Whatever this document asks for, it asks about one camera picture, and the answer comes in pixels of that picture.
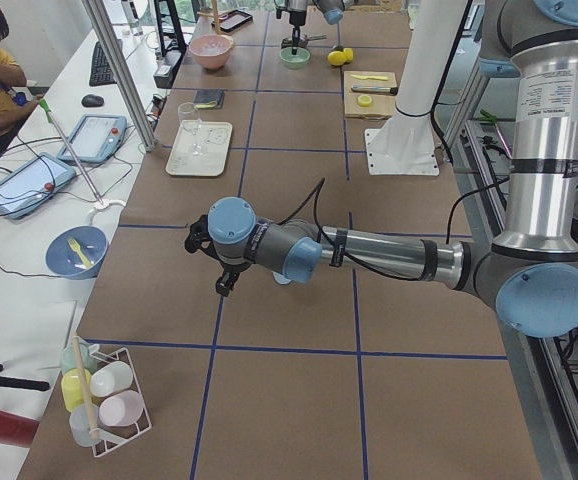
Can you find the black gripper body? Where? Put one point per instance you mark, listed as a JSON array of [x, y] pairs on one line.
[[232, 270], [296, 19]]

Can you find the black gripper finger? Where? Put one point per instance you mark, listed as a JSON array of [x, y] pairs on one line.
[[224, 285], [295, 40]]

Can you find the green bowl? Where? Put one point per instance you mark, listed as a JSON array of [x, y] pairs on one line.
[[294, 59]]

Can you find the light blue plastic cup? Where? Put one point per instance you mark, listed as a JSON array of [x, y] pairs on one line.
[[280, 279]]

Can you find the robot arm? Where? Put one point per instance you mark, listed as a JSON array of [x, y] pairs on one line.
[[332, 11], [528, 274]]

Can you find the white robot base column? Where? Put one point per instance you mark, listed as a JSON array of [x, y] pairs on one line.
[[404, 145]]

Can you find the pink bowl with ice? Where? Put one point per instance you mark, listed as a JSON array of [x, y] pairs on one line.
[[211, 51]]

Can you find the blue bowl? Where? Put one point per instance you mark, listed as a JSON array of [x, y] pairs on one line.
[[61, 260]]

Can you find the yellow lemon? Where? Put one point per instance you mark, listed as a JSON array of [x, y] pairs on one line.
[[336, 58], [349, 54]]

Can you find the wooden cutting board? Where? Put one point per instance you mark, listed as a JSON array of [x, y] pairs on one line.
[[383, 106]]

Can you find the lemon half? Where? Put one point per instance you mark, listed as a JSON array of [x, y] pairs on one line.
[[365, 100]]

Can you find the yellow plastic knife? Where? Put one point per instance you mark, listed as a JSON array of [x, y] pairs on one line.
[[370, 77]]

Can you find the grey folded cloth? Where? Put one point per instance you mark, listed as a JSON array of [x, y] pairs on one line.
[[209, 99]]

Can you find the cream bear tray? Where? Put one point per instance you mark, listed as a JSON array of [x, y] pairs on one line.
[[215, 138]]

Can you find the clear wine glass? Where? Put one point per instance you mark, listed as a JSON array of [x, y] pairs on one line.
[[189, 117]]

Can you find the cream plastic cup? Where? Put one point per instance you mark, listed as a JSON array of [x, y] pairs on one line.
[[112, 378]]

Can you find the yellow plastic fork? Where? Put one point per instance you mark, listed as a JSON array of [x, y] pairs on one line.
[[77, 249]]

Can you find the pink plastic cup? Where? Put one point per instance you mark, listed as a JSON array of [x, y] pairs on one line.
[[122, 409]]

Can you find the yellow plastic cup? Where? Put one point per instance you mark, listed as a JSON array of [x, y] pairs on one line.
[[71, 390]]

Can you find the green plastic cup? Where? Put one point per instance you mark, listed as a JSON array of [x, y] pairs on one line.
[[68, 359]]

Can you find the far teach pendant tablet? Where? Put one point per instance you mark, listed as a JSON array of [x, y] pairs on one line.
[[97, 137]]

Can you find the teach pendant tablet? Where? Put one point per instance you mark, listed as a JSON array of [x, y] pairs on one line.
[[32, 184], [97, 137]]

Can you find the clear plastic cup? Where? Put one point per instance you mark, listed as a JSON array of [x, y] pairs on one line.
[[80, 428]]

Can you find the black keyboard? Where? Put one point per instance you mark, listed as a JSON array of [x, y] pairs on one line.
[[101, 73]]

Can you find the near teach pendant tablet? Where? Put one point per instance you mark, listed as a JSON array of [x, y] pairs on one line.
[[32, 184]]

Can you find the black computer mouse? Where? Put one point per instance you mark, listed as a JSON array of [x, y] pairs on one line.
[[92, 101]]

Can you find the metal rod with green tip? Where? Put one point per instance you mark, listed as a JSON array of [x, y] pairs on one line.
[[100, 204]]

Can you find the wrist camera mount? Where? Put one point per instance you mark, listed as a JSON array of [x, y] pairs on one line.
[[198, 237]]

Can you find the white wire cup rack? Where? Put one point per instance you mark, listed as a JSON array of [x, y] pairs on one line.
[[113, 438]]

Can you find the aluminium frame post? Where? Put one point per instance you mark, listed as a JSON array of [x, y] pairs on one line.
[[106, 36]]

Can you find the wooden rack handle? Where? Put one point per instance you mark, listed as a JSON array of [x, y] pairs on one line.
[[94, 431]]

